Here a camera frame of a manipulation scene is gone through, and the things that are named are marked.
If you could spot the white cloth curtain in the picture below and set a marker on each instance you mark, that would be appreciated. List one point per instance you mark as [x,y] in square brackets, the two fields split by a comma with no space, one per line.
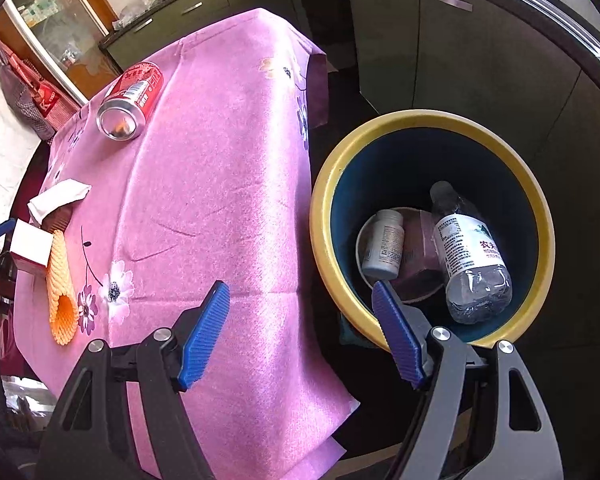
[0,160]

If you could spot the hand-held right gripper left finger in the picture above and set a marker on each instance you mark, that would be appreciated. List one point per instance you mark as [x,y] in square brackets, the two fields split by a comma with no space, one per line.
[202,340]

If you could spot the red soda can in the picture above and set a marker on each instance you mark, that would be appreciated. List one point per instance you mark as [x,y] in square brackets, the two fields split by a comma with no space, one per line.
[135,90]

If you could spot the sliding glass door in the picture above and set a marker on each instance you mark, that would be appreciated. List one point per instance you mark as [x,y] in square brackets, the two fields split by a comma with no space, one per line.
[55,25]

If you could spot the pink floral tablecloth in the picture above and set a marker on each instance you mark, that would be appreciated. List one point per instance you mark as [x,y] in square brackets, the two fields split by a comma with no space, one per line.
[205,185]

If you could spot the white paper packet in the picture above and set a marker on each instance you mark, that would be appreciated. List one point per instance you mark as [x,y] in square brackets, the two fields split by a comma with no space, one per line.
[62,192]

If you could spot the red white milk carton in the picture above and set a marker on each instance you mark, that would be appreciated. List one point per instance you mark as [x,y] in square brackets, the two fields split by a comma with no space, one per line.
[30,242]

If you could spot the red instant noodle cup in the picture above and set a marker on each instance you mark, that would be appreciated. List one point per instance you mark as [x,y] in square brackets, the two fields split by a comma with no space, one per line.
[420,260]

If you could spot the clear plastic bag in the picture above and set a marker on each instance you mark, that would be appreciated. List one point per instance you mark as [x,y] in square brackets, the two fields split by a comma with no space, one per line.
[130,12]

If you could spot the purple checked apron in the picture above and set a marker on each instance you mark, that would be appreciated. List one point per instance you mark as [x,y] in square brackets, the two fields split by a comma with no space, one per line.
[25,107]

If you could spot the white pill bottle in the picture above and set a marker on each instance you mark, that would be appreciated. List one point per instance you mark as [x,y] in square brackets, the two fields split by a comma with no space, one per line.
[382,247]

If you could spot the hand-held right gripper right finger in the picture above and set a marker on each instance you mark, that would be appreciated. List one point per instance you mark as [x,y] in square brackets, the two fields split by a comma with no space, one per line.
[397,335]

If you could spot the yellow rimmed trash bin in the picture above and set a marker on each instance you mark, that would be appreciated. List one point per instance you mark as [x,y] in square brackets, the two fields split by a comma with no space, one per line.
[330,185]

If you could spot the clear plastic water bottle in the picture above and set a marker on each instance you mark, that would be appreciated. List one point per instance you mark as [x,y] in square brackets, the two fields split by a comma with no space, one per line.
[470,255]

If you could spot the green base cabinets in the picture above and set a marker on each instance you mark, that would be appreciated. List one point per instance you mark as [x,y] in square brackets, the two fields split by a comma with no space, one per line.
[205,5]

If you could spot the red checked apron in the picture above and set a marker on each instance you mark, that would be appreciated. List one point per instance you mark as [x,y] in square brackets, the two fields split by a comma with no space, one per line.
[50,102]

